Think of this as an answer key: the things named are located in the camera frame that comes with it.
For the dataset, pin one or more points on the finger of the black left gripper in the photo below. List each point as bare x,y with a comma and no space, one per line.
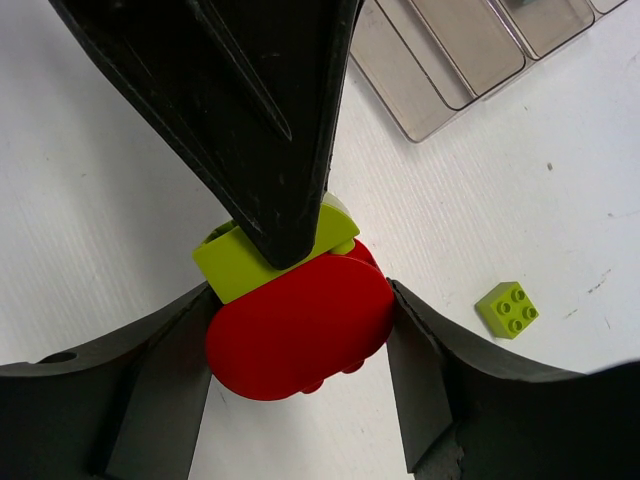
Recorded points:
247,93

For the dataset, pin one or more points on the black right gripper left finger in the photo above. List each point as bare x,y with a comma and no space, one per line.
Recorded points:
126,405

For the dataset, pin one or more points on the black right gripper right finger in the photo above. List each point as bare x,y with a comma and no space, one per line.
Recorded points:
469,409

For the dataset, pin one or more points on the green square lego brick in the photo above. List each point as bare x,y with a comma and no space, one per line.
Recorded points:
506,310

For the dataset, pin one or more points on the clear bin back row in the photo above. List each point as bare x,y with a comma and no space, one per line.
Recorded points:
603,7

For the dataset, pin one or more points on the clear bin second row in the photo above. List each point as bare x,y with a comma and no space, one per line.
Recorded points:
462,46

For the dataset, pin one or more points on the clear bin nearest front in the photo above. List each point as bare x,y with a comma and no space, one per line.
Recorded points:
409,71

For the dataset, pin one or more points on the clear bin third row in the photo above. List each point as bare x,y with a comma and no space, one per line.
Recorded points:
542,26

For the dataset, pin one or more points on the green rounded lego brick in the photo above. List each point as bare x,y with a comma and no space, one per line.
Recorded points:
233,266

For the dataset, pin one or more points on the red rounded lego brick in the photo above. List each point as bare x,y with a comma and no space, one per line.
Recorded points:
324,317

